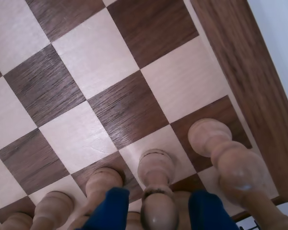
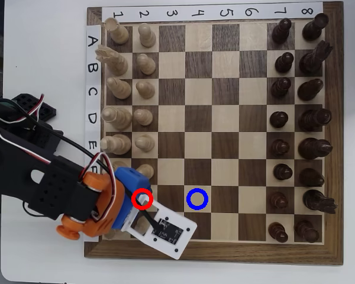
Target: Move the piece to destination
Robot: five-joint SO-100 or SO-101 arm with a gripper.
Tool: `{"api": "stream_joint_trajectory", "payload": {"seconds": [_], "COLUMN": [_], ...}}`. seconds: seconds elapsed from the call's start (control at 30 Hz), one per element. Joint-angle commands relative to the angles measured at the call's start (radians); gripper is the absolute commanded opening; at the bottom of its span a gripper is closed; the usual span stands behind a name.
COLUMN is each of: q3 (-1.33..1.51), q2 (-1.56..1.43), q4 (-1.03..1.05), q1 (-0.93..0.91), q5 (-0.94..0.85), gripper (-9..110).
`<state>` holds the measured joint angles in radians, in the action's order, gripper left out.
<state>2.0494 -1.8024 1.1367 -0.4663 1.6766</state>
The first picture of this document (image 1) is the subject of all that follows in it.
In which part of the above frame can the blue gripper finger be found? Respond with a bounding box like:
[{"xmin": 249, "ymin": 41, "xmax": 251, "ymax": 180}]
[
  {"xmin": 83, "ymin": 187, "xmax": 130, "ymax": 230},
  {"xmin": 188, "ymin": 189, "xmax": 242, "ymax": 230}
]

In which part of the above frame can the light wooden pawn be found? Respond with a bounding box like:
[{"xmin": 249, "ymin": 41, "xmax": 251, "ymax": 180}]
[
  {"xmin": 31, "ymin": 191, "xmax": 75, "ymax": 230},
  {"xmin": 137, "ymin": 149, "xmax": 177, "ymax": 230},
  {"xmin": 1, "ymin": 211, "xmax": 36, "ymax": 230},
  {"xmin": 187, "ymin": 117, "xmax": 271, "ymax": 204},
  {"xmin": 69, "ymin": 167, "xmax": 125, "ymax": 230}
]

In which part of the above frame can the paper strip with letters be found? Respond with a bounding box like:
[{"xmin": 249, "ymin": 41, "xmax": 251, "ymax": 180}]
[{"xmin": 232, "ymin": 210, "xmax": 262, "ymax": 230}]

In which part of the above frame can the wooden chessboard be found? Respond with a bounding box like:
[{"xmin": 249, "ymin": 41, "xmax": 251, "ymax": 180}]
[{"xmin": 0, "ymin": 0, "xmax": 288, "ymax": 230}]

